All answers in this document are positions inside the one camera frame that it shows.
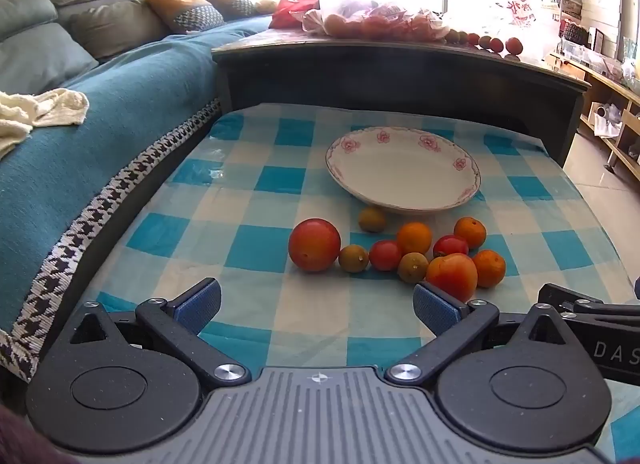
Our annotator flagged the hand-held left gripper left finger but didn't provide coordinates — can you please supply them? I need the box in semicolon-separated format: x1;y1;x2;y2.
69;278;252;390

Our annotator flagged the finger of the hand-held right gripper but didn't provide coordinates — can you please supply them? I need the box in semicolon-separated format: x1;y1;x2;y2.
537;283;640;316
560;313;640;330

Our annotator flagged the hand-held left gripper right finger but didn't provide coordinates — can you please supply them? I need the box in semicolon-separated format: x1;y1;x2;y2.
384;281;587;389

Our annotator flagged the large red tomato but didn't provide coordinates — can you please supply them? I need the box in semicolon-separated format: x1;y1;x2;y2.
288;217;342;273
425;253;479;303

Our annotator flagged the small orange tangerine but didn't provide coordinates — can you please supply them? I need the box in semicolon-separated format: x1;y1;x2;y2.
396;221;433;256
453;217;487;249
471;249;507;288

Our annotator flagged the white floral plate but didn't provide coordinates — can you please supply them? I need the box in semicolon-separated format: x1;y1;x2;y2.
325;127;482;215

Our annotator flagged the blue white checked tablecloth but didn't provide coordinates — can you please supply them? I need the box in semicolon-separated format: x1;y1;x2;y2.
75;103;638;464

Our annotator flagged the teal sofa cover houndstooth trim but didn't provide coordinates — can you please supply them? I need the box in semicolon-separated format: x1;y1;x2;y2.
0;14;273;385

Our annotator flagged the wooden television cabinet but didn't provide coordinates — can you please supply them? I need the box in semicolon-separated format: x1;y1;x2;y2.
547;52;640;180

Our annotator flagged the maroon fuzzy garment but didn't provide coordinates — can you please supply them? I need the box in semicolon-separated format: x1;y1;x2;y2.
0;406;71;464

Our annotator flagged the dark coffee table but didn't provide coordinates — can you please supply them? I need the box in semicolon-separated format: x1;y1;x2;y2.
211;27;592;168

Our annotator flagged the clear plastic container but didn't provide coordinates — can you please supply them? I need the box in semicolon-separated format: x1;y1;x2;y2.
552;39;621;78

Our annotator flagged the cream towel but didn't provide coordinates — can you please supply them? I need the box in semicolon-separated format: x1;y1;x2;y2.
0;88;90;159

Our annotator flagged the dark wicker basket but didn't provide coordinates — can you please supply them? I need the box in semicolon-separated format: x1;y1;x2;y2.
560;19;592;45

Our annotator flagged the white plastic bag red print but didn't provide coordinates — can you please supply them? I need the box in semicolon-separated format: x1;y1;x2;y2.
442;0;563;65

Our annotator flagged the large teal cushion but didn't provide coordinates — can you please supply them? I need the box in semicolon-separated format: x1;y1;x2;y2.
0;23;99;95

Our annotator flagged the clear plastic bag red print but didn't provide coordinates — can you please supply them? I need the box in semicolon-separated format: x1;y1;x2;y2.
301;0;451;43

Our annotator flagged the orange houndstooth cushion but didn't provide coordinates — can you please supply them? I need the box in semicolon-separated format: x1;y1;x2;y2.
200;0;258;20
143;0;225;34

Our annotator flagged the small teal cushion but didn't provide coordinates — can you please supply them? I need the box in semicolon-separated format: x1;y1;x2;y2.
0;0;58;42

